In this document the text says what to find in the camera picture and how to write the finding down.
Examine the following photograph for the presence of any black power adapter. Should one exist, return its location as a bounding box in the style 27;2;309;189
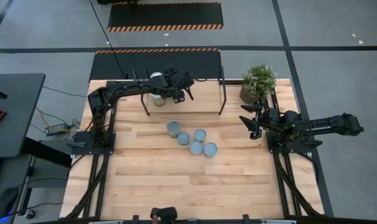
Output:
45;123;70;137

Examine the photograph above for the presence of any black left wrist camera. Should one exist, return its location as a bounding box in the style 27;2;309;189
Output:
162;65;178;78

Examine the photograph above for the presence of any black hazard-striped floor mat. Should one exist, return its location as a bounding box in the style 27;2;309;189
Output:
88;48;223;82
106;1;224;32

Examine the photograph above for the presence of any black desk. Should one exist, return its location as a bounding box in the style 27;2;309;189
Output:
0;73;47;159

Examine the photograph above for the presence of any tall green orange can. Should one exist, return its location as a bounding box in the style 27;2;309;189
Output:
151;94;167;108

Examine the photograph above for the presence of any short teal tuna can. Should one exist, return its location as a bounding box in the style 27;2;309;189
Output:
177;132;192;146

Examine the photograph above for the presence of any black camera on mount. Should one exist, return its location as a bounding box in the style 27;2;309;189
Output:
150;206;179;224

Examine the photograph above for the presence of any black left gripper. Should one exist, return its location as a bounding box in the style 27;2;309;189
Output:
168;72;195;104

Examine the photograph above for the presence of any green peas can pink label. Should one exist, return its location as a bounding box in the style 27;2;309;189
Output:
189;140;204;156

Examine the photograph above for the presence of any black computer mouse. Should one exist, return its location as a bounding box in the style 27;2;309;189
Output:
0;187;19;218

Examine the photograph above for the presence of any yellow floor cable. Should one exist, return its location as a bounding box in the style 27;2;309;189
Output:
35;107;72;133

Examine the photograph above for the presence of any black desk foot bar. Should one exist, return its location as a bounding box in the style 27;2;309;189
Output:
22;136;73;169

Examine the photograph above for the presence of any diced tomatoes can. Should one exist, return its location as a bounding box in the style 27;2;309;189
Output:
193;128;208;143

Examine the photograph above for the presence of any potted plant in ribbed pot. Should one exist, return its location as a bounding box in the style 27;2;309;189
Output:
240;63;278;105

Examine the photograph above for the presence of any wooden shelf with black frame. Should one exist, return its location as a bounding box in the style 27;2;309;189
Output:
141;63;228;116

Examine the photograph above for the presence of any tall white mixed vegetables can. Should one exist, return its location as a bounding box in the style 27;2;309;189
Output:
203;142;218;159

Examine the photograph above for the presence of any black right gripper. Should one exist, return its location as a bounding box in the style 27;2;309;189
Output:
239;98;284;140

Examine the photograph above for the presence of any tall blue-yellow peas can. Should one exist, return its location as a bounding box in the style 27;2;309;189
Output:
166;119;181;139

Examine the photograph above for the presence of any black hanging cable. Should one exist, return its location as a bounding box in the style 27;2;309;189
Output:
89;0;128;79

